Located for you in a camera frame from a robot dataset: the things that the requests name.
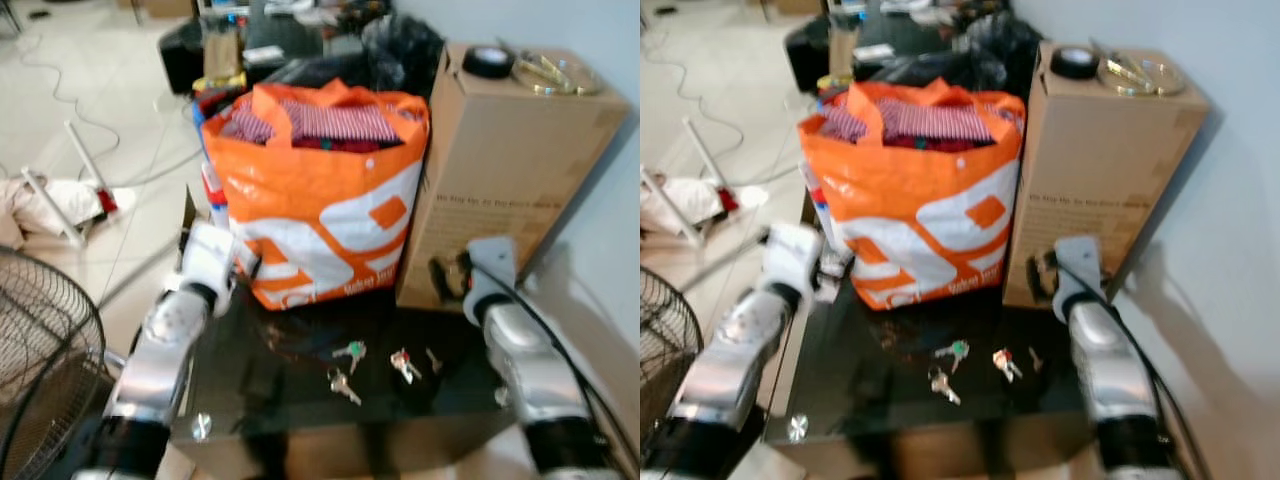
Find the red striped cloth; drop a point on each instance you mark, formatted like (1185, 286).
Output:
(340, 120)
(930, 120)

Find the white metal rack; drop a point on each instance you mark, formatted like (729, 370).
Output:
(705, 150)
(85, 155)

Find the brown cardboard box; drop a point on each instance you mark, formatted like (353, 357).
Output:
(1100, 160)
(500, 170)

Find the black storage box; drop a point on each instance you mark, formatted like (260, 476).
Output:
(180, 55)
(805, 55)

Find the red tagged key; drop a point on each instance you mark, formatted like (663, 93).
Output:
(1006, 364)
(404, 364)

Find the black tape roll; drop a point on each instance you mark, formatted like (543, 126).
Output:
(1074, 62)
(488, 62)

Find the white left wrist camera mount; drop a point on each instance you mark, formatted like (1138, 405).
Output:
(205, 255)
(790, 255)

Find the black rubbish bag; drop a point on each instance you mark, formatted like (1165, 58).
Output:
(400, 50)
(1000, 50)

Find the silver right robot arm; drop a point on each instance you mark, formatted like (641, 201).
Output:
(530, 370)
(1110, 370)

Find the round metal table stud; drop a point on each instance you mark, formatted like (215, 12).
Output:
(797, 428)

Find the orange tagged key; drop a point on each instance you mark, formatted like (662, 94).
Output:
(433, 360)
(1035, 358)

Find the white cloth pile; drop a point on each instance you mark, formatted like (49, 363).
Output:
(50, 205)
(680, 205)

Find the green tagged key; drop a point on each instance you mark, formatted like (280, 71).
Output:
(955, 350)
(352, 350)

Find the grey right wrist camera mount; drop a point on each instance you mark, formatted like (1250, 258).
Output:
(1075, 262)
(492, 262)

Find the white blue red package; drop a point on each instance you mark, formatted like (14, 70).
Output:
(212, 195)
(818, 200)

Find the orange white shopping bag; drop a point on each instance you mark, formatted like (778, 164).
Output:
(910, 200)
(320, 200)

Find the black glass table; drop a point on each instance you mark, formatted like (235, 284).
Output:
(400, 420)
(1000, 420)

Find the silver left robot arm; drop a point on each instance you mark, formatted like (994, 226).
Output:
(730, 350)
(160, 350)

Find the round gold dish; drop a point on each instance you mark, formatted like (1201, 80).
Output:
(555, 75)
(1140, 75)

